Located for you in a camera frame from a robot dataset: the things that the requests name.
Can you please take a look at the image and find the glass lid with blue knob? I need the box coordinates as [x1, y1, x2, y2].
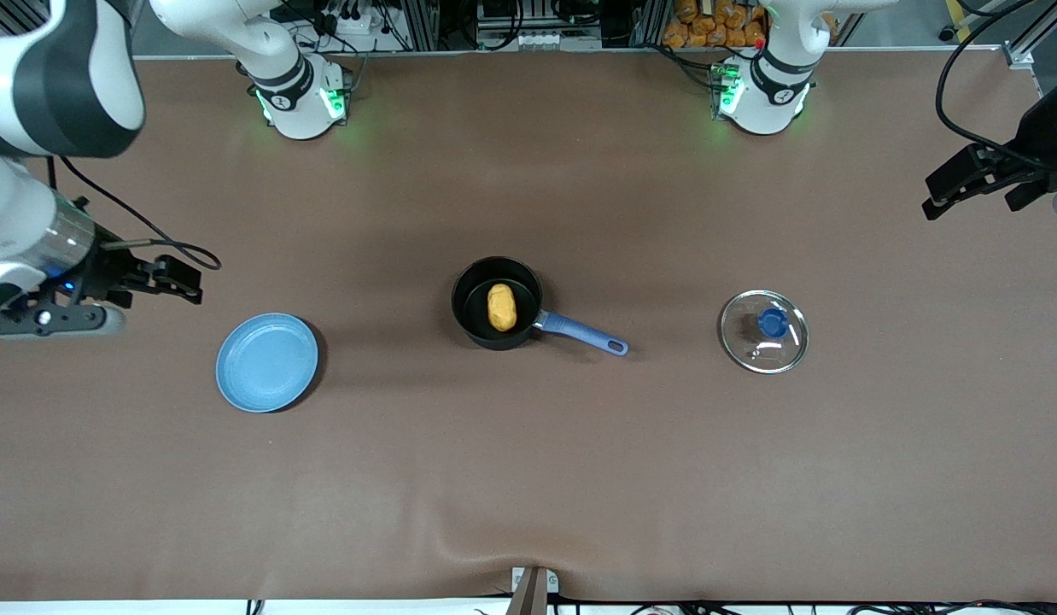
[719, 289, 810, 375]

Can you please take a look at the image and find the yellow potato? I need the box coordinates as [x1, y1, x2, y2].
[487, 283, 519, 333]

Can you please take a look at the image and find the blue plate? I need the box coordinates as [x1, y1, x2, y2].
[215, 313, 320, 414]

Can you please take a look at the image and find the orange toy food pile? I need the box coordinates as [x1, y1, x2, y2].
[663, 0, 770, 50]

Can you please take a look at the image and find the white power strip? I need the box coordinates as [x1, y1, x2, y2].
[311, 0, 386, 37]

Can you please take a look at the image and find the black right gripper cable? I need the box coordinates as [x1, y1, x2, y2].
[46, 154, 224, 272]

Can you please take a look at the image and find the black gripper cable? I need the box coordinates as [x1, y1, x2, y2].
[46, 154, 224, 272]
[935, 0, 1026, 156]

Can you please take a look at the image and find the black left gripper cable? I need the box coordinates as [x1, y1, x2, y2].
[935, 0, 1026, 156]

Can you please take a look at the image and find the aluminium frame profile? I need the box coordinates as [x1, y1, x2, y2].
[1002, 0, 1057, 73]

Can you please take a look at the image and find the black pot with blue handle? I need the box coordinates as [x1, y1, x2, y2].
[451, 256, 630, 358]

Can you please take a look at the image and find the grey metal mount bracket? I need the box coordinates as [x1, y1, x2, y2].
[505, 565, 560, 615]

